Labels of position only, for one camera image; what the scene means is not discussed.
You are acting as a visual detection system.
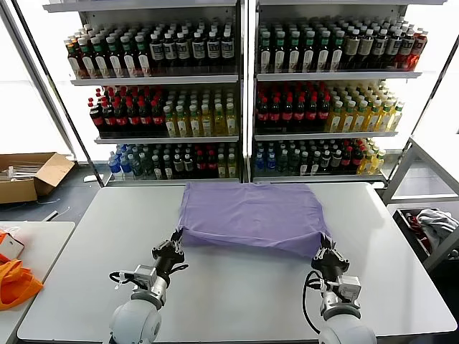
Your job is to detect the white foam strips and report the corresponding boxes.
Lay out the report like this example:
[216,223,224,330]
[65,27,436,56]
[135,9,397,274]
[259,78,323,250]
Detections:
[5,164,44,182]

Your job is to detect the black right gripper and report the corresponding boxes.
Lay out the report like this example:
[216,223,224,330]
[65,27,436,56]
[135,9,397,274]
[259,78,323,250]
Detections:
[311,235,350,285]

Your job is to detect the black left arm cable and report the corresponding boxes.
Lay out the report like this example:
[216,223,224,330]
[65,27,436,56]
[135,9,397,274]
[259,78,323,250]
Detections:
[108,264,189,291]

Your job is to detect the purple t-shirt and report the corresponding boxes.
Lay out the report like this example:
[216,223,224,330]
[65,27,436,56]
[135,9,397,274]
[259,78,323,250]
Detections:
[176,181,333,259]

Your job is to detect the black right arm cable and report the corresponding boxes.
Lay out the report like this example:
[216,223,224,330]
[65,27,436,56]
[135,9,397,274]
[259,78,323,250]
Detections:
[303,270,323,334]

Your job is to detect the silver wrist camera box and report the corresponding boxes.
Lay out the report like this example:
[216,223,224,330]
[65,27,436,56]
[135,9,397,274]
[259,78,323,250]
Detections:
[133,264,158,290]
[336,274,362,300]

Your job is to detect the open cardboard box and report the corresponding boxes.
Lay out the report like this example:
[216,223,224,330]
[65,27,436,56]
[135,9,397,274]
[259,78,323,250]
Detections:
[0,153,75,204]

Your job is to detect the red garment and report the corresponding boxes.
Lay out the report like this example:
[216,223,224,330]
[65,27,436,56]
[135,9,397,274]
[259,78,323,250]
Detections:
[404,213,430,248]

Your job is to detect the dark metal window post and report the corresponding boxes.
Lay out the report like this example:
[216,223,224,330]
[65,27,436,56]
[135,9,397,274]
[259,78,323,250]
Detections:
[12,0,107,187]
[408,37,459,140]

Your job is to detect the grey metal frame table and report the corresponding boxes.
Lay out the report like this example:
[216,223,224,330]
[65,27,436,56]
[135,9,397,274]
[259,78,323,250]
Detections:
[382,138,459,273]

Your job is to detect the red drink bottle white cap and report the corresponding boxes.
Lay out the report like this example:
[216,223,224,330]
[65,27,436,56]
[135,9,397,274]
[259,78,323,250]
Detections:
[409,31,428,72]

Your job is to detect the small white orange box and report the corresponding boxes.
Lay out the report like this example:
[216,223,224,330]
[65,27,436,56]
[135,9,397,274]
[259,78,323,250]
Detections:
[0,231,25,259]

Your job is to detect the orange fabric bag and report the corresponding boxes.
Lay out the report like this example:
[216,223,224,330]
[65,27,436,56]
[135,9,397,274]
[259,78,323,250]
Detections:
[0,252,44,311]

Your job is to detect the grey white garment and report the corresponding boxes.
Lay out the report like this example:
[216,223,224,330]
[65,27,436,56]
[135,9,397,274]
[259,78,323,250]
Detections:
[415,209,459,252]

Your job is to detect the black storage bin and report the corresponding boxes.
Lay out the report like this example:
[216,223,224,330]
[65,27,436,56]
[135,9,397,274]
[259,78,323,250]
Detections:
[392,207,459,266]

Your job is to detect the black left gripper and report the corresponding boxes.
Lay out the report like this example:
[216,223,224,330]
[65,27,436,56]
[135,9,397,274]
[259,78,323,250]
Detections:
[151,231,186,279]

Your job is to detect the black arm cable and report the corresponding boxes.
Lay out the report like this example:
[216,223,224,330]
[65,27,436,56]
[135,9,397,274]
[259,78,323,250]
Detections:
[303,270,323,334]
[108,264,189,291]

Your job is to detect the dark bottle grey label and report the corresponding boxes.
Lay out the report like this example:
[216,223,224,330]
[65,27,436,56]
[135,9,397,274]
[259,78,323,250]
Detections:
[358,28,374,71]
[344,28,361,71]

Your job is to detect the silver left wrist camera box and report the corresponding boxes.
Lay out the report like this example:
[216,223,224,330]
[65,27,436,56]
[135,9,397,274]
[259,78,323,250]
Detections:
[133,264,158,290]

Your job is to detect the red tea bottle white label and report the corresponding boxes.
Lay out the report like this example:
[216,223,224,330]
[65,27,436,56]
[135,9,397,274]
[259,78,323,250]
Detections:
[65,38,82,80]

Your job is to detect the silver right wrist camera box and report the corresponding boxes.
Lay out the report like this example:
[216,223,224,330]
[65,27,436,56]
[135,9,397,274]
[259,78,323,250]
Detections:
[336,274,362,300]

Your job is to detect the dark tea bottle green cap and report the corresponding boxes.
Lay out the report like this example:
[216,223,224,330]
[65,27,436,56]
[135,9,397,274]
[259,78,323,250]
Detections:
[303,30,316,72]
[317,30,331,72]
[288,31,301,72]
[260,31,273,72]
[91,35,109,79]
[330,30,344,72]
[120,34,137,78]
[106,34,123,78]
[135,34,151,77]
[274,31,287,72]
[77,37,96,79]

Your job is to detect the grey metal drink shelf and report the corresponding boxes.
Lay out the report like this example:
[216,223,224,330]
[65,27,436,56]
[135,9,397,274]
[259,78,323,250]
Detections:
[42,0,248,187]
[249,0,424,186]

